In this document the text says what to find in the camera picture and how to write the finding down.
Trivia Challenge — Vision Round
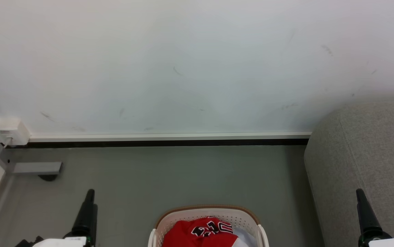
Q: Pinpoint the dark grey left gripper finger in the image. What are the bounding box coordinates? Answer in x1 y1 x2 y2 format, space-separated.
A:
93 204 98 247
71 189 95 238

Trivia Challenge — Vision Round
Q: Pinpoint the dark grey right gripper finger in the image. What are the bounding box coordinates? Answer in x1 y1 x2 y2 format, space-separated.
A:
356 188 383 238

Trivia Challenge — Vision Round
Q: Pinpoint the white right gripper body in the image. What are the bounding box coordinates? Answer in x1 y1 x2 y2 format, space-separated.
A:
358 231 394 247

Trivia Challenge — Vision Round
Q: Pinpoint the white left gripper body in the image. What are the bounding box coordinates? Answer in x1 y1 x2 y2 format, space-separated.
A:
32 232 94 247

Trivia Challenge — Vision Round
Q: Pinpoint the red basketball jersey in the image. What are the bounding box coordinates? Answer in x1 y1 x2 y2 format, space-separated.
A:
162 217 242 247

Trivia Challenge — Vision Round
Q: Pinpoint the grey fabric sofa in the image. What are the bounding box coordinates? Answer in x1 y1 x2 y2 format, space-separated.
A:
304 100 394 247

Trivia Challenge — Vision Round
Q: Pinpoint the white cloth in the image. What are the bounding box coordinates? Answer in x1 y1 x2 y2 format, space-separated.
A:
232 227 258 247

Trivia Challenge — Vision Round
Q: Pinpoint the white and black baseboard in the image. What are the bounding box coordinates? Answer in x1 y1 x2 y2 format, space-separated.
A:
7 132 312 149

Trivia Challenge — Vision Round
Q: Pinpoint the white perforated laundry basket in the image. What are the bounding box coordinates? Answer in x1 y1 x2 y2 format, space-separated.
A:
148 205 270 247

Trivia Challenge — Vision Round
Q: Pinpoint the white wall power adapter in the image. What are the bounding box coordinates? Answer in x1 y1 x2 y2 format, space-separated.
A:
0 117 31 147

